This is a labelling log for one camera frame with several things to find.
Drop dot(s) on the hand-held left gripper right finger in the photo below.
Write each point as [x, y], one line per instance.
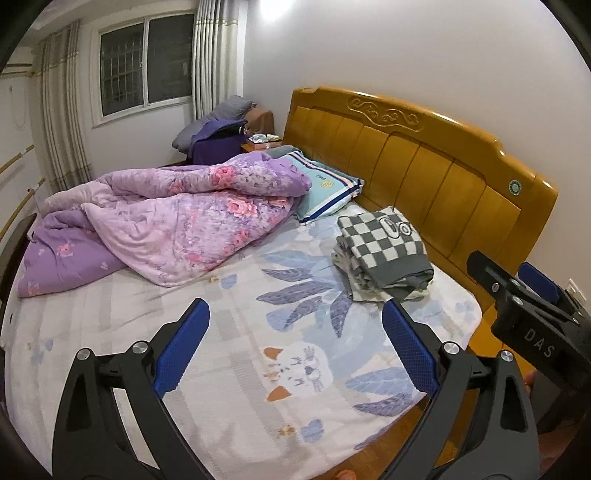
[408, 350]

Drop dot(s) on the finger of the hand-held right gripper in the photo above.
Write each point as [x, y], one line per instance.
[540, 281]
[491, 277]

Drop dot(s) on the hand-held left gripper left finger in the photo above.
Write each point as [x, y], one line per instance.
[182, 350]

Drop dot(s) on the grey white checkered cardigan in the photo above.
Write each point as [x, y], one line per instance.
[383, 240]

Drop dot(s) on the leaf print bedsheet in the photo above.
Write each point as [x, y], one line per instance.
[231, 323]

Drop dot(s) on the wooden bed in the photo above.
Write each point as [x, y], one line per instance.
[438, 175]

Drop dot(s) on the purple floral quilt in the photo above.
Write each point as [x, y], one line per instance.
[184, 221]

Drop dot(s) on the teal striped pillow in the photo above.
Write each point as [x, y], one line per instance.
[328, 189]

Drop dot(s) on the black desk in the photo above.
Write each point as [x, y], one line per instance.
[14, 244]

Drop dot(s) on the dark purple cloth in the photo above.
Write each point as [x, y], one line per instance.
[217, 147]

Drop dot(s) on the wooden nightstand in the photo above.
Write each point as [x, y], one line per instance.
[261, 144]

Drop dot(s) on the brown covered chair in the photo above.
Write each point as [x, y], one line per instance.
[262, 121]

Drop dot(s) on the grey and purple cushions pile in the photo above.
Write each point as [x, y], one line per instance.
[226, 110]

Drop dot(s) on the striped beige curtain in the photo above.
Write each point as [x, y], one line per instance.
[60, 115]
[217, 55]

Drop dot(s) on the barred window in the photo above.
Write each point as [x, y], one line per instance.
[138, 64]

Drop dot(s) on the white wall socket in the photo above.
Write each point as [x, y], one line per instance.
[574, 288]

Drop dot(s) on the wooden rail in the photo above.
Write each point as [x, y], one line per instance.
[16, 159]
[23, 207]

